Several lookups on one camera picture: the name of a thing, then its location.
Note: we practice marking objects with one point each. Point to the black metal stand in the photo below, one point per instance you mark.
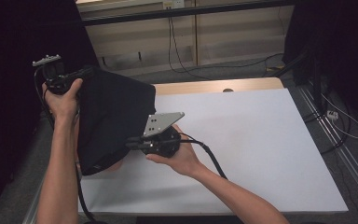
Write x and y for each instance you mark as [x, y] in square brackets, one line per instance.
[316, 84]

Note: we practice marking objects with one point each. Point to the white wall socket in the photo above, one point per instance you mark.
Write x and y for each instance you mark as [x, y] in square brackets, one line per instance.
[174, 4]

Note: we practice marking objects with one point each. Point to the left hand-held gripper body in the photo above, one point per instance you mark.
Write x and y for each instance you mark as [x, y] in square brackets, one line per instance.
[56, 77]

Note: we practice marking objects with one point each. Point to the beige cabinet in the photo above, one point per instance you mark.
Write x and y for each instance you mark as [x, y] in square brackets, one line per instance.
[239, 34]

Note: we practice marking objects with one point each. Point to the white power strip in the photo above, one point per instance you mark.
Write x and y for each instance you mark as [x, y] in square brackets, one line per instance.
[333, 115]

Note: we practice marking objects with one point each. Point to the dark table grommet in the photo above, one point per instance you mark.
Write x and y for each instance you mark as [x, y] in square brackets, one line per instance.
[228, 90]

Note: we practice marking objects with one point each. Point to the black knit vest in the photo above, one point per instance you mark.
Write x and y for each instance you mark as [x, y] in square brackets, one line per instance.
[115, 118]

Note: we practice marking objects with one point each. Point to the person's left hand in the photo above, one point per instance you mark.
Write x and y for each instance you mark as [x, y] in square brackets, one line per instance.
[62, 105]

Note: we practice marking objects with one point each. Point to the black curtain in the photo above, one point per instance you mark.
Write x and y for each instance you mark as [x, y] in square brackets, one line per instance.
[348, 46]
[12, 37]

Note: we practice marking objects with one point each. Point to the aluminium rail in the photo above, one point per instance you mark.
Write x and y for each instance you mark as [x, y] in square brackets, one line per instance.
[354, 174]
[32, 208]

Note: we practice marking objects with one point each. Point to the black horizontal bar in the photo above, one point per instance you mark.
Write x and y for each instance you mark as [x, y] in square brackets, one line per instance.
[180, 12]

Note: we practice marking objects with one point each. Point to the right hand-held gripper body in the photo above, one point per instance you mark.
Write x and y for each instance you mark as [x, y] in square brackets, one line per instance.
[161, 121]

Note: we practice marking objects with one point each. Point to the person's right hand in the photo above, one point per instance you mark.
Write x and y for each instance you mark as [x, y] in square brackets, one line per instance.
[183, 158]

